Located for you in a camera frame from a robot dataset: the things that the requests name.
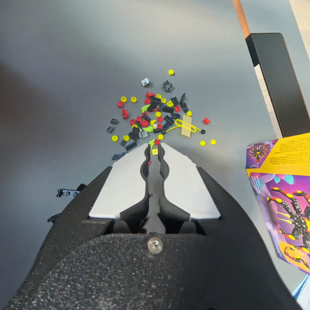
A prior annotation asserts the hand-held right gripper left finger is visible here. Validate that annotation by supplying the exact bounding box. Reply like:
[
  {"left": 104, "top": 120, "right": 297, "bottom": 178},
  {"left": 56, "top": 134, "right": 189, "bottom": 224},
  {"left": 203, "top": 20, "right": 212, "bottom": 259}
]
[{"left": 88, "top": 143, "right": 150, "bottom": 227}]

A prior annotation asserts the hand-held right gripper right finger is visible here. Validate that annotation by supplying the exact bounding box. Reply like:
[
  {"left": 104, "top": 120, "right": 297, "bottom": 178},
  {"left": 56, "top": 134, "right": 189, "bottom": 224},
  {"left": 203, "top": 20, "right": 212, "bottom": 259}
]
[{"left": 158, "top": 142, "right": 221, "bottom": 226}]

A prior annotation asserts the pile of small toy bricks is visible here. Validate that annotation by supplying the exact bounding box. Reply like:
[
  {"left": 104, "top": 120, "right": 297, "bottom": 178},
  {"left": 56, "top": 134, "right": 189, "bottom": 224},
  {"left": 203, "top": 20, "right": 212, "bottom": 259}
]
[{"left": 106, "top": 69, "right": 217, "bottom": 161}]

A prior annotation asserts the black hinged toy brick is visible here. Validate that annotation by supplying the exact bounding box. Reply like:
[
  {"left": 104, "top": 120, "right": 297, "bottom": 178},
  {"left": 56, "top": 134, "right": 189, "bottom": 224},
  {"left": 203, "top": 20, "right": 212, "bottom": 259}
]
[{"left": 56, "top": 183, "right": 87, "bottom": 198}]

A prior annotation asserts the purple yellow toy box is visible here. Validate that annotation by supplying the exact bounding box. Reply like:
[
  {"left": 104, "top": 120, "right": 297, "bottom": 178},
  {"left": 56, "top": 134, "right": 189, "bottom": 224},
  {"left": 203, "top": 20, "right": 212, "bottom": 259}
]
[{"left": 245, "top": 132, "right": 310, "bottom": 276}]

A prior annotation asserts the black flat plate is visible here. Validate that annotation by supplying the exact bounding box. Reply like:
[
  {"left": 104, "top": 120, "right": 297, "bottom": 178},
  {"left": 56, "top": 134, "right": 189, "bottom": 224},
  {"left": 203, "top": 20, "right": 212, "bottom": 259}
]
[{"left": 245, "top": 32, "right": 310, "bottom": 139}]

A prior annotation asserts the toy instruction booklet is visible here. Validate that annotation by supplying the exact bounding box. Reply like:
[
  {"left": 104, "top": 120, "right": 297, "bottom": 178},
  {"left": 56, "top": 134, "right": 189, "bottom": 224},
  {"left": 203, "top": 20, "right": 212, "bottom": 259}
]
[{"left": 291, "top": 274, "right": 310, "bottom": 308}]

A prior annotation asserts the neon yellow toy string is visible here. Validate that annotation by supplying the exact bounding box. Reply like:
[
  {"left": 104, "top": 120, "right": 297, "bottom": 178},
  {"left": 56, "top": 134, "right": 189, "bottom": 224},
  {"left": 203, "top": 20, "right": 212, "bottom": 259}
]
[{"left": 165, "top": 118, "right": 206, "bottom": 135}]

